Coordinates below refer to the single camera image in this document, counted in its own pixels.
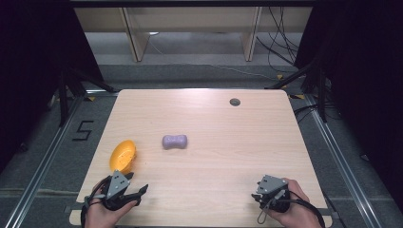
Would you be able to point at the black tripod stand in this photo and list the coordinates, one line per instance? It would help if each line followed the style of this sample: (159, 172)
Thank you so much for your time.
(316, 79)
(65, 91)

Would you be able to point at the purple bone-shaped soap block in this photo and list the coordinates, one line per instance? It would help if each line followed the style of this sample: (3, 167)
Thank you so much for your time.
(174, 141)

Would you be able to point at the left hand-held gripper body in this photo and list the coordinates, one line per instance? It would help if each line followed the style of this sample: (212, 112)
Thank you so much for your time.
(118, 186)

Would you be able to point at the grey round table grommet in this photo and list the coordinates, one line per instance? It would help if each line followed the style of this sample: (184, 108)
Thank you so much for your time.
(234, 102)

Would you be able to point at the black curtain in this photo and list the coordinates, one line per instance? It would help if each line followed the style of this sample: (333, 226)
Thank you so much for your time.
(34, 63)
(364, 79)

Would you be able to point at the metal floor rail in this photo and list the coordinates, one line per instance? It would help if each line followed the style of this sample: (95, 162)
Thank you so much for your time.
(47, 161)
(342, 164)

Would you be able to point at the person's left hand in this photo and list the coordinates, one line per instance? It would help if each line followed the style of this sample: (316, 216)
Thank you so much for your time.
(106, 217)

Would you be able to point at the orange plastic bowl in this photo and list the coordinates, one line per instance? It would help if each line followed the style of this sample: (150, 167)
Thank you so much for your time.
(123, 156)

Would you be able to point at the person's right hand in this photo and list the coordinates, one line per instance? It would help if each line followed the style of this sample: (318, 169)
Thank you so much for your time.
(296, 212)

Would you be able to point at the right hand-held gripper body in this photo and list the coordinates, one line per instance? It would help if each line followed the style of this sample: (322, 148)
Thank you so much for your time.
(272, 190)

